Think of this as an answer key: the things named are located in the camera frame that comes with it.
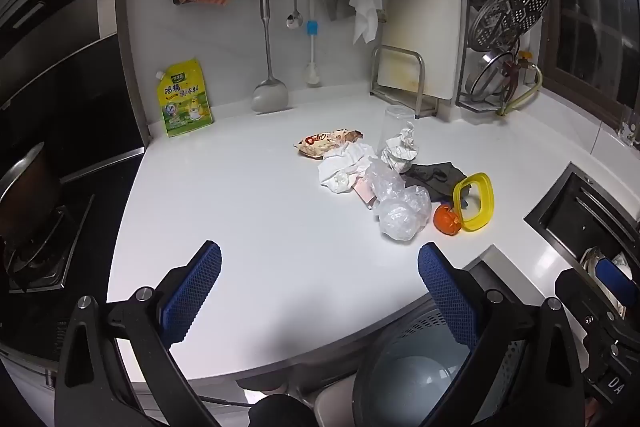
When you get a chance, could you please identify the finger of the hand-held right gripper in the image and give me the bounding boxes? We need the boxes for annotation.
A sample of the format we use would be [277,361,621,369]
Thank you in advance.
[555,268,609,327]
[596,256,636,304]

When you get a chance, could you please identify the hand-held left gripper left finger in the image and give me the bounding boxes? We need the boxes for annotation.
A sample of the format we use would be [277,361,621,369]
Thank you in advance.
[54,240,223,427]

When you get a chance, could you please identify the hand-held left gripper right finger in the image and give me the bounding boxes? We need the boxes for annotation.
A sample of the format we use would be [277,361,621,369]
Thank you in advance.
[417,242,586,427]

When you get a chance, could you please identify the orange tangerine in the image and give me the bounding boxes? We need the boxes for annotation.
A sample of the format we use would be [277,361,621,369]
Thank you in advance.
[432,204,462,235]

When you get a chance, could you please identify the grey perforated basket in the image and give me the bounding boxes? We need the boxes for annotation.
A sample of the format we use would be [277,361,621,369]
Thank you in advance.
[352,297,556,427]

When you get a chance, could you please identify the clear plastic bag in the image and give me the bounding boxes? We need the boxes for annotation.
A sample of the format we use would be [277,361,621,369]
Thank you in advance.
[367,159,432,243]

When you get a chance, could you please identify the yellow plastic lid frame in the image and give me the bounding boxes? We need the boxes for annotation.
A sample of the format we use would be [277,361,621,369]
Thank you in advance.
[452,173,495,233]

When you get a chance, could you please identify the dark grey cloth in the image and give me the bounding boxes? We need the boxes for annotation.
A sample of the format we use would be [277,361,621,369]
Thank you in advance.
[402,162,468,210]

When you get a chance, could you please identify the pink wrapper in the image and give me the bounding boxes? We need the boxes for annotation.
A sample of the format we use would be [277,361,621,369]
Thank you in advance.
[356,172,377,210]

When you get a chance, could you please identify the white paper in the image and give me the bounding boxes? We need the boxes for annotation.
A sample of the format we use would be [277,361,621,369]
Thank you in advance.
[381,122,420,172]

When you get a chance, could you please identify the white tissue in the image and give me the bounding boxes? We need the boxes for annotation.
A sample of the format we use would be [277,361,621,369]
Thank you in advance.
[317,142,378,195]

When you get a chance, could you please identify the clear plastic cup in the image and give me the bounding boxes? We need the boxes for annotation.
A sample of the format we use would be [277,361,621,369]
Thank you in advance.
[377,105,416,158]

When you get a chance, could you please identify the red and white snack wrapper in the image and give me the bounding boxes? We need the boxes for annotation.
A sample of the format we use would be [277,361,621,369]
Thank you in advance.
[293,129,364,160]

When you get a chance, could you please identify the steel kitchen sink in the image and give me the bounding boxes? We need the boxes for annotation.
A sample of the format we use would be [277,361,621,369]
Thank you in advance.
[524,162,640,308]

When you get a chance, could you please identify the steel gas stove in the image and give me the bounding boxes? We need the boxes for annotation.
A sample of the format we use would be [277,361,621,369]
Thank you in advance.
[0,192,96,295]

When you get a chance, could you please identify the person's dark pants leg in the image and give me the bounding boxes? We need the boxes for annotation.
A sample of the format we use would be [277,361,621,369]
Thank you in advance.
[248,394,316,427]

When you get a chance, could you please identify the yellow seasoning pouch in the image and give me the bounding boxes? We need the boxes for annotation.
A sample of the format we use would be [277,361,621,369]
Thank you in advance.
[155,59,215,138]

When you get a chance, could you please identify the brown cooking pot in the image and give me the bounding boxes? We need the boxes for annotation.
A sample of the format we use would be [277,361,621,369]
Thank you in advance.
[0,142,63,253]

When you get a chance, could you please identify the steel spatula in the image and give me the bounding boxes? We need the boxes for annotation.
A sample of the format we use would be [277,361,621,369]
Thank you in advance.
[251,0,290,114]

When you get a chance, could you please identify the small steel pot lid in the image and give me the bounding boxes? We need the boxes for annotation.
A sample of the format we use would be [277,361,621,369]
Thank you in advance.
[465,49,518,100]

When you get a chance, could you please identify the steel cutting board holder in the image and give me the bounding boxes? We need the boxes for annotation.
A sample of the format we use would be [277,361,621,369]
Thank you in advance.
[370,46,440,118]

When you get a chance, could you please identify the red and yellow gas valve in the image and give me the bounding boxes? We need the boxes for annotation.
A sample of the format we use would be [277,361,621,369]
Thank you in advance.
[502,52,532,82]

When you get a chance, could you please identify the dark framed window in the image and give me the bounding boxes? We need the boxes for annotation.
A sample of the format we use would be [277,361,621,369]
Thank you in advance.
[542,0,640,122]

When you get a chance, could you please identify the black range hood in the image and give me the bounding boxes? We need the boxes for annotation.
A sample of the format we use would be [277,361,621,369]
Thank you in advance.
[0,0,148,180]

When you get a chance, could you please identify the white cutting board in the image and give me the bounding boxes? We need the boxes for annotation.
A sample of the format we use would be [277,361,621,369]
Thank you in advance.
[376,0,468,100]

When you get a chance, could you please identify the perforated steel steamer plate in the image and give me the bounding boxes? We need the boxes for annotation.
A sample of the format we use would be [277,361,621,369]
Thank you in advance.
[469,0,551,52]

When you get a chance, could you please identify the blue and white bottle brush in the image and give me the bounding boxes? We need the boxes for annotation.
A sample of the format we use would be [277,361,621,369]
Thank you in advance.
[305,0,321,88]

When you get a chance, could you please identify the white hanging cloth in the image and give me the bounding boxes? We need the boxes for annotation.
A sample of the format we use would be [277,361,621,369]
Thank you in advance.
[348,0,383,46]

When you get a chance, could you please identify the yellow gas hose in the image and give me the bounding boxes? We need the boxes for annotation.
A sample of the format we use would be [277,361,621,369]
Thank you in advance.
[500,67,543,116]

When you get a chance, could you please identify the black wire lid rack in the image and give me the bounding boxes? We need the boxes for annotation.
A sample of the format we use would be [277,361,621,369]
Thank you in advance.
[455,7,543,115]

